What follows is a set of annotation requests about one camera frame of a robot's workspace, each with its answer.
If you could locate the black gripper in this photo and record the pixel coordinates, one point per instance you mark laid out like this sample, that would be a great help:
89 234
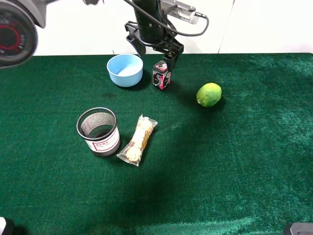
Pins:
153 29

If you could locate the black red gum box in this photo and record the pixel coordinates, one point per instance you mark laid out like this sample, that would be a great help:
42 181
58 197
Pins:
161 75

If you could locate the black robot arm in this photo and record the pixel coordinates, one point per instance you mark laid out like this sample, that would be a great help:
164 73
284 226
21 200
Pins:
19 18

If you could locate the light blue bowl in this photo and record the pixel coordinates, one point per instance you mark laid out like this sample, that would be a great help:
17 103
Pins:
125 70

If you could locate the green lime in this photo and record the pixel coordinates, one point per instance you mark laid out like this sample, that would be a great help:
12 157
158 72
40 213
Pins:
209 94

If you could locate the black mesh pen holder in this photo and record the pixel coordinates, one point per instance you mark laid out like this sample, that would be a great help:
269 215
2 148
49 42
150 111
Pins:
98 127

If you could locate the clear packet of cookies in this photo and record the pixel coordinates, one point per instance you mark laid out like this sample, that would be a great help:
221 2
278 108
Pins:
133 151

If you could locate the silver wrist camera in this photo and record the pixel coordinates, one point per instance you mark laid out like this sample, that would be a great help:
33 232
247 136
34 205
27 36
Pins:
179 10

